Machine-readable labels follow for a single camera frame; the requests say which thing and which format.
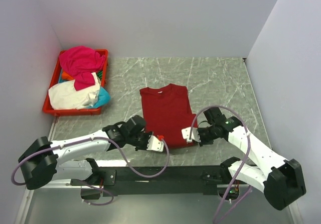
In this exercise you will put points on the black base beam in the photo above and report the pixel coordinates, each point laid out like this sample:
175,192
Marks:
174,180

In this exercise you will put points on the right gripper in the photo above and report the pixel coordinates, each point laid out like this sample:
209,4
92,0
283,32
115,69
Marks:
202,141

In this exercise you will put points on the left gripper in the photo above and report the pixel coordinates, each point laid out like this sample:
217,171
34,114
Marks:
145,146

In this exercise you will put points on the red plastic bin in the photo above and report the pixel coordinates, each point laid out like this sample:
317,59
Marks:
47,108

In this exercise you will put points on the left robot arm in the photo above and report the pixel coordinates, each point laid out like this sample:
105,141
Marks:
45,161

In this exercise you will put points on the orange t shirt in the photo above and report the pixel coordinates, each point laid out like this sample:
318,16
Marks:
65,76

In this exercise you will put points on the white t shirt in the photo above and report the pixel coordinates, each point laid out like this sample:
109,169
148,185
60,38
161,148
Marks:
64,96

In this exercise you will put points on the dark red t shirt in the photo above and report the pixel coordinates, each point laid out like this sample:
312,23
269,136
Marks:
167,111

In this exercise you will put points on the green t shirt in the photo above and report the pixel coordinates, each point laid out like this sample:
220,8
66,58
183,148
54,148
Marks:
99,74

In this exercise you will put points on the turquoise t shirt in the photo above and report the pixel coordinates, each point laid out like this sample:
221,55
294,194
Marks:
102,99

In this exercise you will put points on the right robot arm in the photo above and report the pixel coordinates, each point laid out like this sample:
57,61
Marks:
279,179

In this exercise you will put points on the pink t shirt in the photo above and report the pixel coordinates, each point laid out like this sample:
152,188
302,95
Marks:
80,63

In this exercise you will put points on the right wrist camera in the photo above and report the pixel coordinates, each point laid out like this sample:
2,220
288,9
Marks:
190,135

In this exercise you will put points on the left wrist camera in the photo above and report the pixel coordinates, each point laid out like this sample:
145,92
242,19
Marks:
154,144

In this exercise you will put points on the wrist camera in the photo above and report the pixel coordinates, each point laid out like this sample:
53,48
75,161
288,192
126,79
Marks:
190,135
154,144

